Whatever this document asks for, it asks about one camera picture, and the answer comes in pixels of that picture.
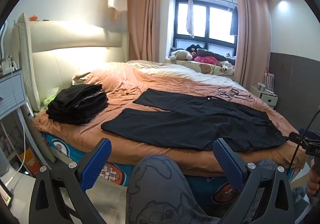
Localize pink curtain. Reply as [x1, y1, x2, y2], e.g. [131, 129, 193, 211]
[127, 0, 160, 62]
[234, 0, 271, 90]

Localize pink hanging garment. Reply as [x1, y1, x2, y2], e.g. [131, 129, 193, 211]
[186, 0, 194, 38]

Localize beige plush toy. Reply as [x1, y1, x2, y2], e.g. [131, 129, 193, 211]
[169, 50, 193, 61]

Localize black plush toy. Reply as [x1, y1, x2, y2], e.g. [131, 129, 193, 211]
[186, 45, 204, 55]

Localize dark hanging garment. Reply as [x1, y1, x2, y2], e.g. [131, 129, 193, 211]
[230, 7, 239, 36]

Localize black pants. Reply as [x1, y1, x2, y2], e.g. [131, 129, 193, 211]
[101, 89, 287, 153]

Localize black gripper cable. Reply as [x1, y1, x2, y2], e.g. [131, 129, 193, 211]
[285, 110, 320, 177]

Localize stack of folded black clothes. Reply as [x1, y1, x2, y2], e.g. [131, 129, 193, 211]
[46, 84, 108, 125]

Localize person right hand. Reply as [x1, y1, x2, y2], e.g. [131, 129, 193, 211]
[307, 159, 320, 196]

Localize left pink curtain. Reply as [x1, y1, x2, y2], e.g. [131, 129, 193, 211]
[127, 0, 160, 62]

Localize bear print cushion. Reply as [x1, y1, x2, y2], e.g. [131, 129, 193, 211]
[165, 58, 234, 76]

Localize pink plush toy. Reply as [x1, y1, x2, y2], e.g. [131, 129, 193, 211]
[194, 56, 218, 65]

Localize white bedside drawer cabinet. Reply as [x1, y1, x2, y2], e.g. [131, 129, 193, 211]
[249, 85, 278, 109]

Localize right pink curtain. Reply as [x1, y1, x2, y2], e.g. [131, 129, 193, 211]
[234, 0, 271, 90]

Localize cream padded headboard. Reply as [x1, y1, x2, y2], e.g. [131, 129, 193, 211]
[11, 14, 129, 112]

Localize black cables on bed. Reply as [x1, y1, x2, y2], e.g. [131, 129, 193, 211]
[216, 86, 256, 103]

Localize black framed window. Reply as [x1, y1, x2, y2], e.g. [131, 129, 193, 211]
[173, 0, 238, 56]

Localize grey left nightstand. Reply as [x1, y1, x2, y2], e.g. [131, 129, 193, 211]
[0, 69, 27, 119]

